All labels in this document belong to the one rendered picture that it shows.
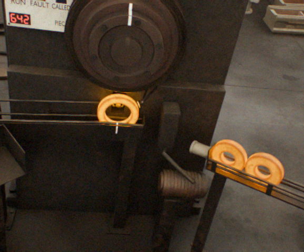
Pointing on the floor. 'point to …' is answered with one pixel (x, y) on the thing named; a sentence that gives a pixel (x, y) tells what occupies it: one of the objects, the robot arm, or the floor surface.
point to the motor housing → (174, 202)
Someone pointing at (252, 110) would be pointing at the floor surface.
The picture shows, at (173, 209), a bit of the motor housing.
